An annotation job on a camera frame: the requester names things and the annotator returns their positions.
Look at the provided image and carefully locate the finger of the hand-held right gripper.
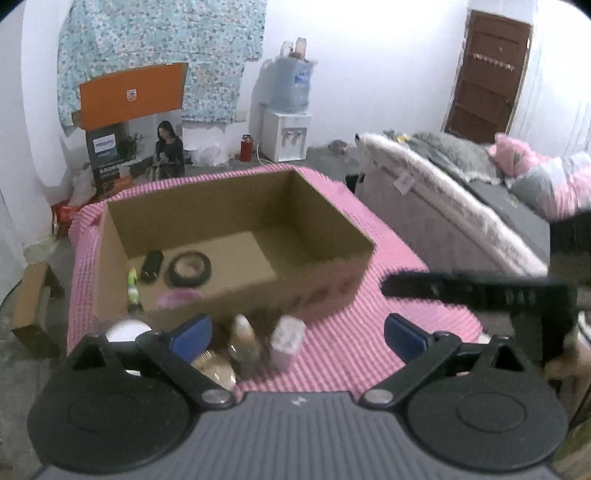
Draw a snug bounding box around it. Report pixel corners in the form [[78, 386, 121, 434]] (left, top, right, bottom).
[[382, 271, 468, 306]]

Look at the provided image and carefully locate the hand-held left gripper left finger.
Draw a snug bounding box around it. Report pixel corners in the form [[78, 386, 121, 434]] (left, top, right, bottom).
[[69, 314, 236, 409]]

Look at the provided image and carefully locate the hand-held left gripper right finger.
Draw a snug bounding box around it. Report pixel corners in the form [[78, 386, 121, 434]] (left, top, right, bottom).
[[360, 313, 527, 409]]

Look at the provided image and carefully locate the green dropper bottle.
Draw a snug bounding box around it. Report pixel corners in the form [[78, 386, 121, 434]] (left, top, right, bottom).
[[228, 314, 262, 377]]

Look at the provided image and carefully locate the black tape roll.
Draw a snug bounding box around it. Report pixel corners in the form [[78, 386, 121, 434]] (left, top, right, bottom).
[[166, 251, 212, 288]]

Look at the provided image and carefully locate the white pill bottle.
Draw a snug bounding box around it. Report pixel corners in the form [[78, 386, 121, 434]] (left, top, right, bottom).
[[105, 319, 153, 344]]

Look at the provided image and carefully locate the black oval device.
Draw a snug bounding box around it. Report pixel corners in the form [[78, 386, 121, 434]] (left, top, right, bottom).
[[139, 250, 164, 284]]

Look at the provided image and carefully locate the white charger plug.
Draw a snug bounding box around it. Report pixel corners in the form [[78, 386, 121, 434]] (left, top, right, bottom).
[[269, 315, 306, 370]]

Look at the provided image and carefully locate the person's right hand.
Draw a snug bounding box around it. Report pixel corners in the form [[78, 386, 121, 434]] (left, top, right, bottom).
[[544, 318, 591, 416]]

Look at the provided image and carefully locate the gold shiny item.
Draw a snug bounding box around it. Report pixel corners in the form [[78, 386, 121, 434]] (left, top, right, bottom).
[[191, 348, 237, 391]]

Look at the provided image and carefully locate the pink checkered tablecloth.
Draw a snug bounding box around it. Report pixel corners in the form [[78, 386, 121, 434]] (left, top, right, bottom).
[[67, 166, 483, 402]]

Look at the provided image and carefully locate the pink grey quilt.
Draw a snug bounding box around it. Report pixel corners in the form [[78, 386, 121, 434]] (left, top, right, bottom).
[[508, 154, 591, 220]]

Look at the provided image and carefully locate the grey fur blanket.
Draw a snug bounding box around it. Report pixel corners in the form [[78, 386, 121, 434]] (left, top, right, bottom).
[[411, 131, 504, 185]]

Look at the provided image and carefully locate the pink plush pillow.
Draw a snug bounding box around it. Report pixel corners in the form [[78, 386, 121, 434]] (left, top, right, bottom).
[[489, 133, 541, 178]]

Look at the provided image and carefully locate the small cardboard box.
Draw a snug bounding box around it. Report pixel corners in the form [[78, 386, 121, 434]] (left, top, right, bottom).
[[10, 262, 65, 360]]

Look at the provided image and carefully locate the red bag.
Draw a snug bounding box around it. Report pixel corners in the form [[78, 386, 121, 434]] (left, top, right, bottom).
[[51, 200, 86, 238]]

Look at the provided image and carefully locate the clear plastic bag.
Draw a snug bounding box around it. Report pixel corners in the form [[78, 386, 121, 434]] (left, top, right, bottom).
[[191, 145, 222, 167]]

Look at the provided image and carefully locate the white sack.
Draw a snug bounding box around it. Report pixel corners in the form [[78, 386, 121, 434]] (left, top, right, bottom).
[[69, 166, 98, 206]]

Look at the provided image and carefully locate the white water dispenser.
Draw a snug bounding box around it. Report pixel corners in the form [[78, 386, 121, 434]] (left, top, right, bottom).
[[261, 108, 311, 163]]

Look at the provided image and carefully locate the brown wooden door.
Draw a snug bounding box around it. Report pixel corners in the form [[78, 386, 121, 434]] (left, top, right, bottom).
[[443, 10, 532, 145]]

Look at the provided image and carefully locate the door hook rack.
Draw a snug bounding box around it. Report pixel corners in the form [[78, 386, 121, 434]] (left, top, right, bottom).
[[471, 52, 515, 72]]

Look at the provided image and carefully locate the blue water jug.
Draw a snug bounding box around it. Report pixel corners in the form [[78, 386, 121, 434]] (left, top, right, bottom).
[[271, 54, 317, 113]]

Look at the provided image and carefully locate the orange printed appliance box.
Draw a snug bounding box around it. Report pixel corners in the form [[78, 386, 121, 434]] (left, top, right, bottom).
[[78, 62, 189, 195]]

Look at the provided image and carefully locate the floral wall cloth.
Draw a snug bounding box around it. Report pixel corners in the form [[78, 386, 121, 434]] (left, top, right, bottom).
[[56, 0, 269, 127]]

